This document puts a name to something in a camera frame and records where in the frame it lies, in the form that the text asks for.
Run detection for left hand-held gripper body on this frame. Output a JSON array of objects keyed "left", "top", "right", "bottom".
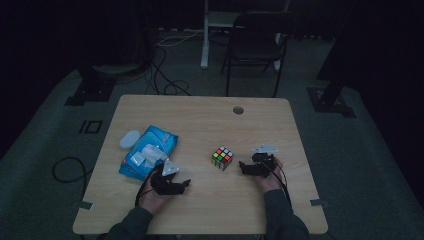
[{"left": 150, "top": 158, "right": 186, "bottom": 196}]

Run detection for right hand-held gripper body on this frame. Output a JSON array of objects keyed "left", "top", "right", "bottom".
[{"left": 251, "top": 144, "right": 279, "bottom": 178}]

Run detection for multicoloured puzzle cube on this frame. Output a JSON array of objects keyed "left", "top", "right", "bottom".
[{"left": 211, "top": 145, "right": 235, "bottom": 172}]

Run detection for white wet wipe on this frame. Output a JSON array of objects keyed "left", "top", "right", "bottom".
[{"left": 141, "top": 144, "right": 168, "bottom": 167}]

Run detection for blue wet wipes packet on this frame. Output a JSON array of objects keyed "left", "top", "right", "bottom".
[{"left": 118, "top": 125, "right": 179, "bottom": 182}]

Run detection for person's right hand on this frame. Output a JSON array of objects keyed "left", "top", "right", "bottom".
[{"left": 254, "top": 157, "right": 284, "bottom": 194}]

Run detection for person's left hand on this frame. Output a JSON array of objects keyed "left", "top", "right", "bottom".
[{"left": 138, "top": 186, "right": 174, "bottom": 214}]

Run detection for white oval plastic lid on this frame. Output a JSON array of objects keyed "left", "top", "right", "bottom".
[{"left": 119, "top": 129, "right": 142, "bottom": 149}]

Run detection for black stand base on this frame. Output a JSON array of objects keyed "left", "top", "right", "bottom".
[
  {"left": 64, "top": 64, "right": 118, "bottom": 107},
  {"left": 306, "top": 43, "right": 357, "bottom": 118}
]

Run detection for black folding chair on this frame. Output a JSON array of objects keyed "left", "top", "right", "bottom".
[{"left": 221, "top": 11, "right": 299, "bottom": 98}]

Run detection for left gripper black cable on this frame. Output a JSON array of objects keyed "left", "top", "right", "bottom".
[{"left": 134, "top": 169, "right": 158, "bottom": 208}]

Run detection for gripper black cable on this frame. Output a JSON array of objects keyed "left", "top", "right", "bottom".
[
  {"left": 134, "top": 169, "right": 158, "bottom": 208},
  {"left": 263, "top": 159, "right": 293, "bottom": 208}
]

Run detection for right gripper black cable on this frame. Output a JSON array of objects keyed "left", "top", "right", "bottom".
[{"left": 263, "top": 159, "right": 293, "bottom": 208}]

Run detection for black floor cables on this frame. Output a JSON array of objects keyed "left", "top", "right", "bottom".
[{"left": 144, "top": 44, "right": 193, "bottom": 97}]

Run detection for black looped floor cable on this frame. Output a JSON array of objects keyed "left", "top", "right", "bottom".
[{"left": 51, "top": 156, "right": 93, "bottom": 198}]

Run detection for white floor cable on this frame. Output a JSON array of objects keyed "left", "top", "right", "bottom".
[{"left": 156, "top": 29, "right": 205, "bottom": 47}]

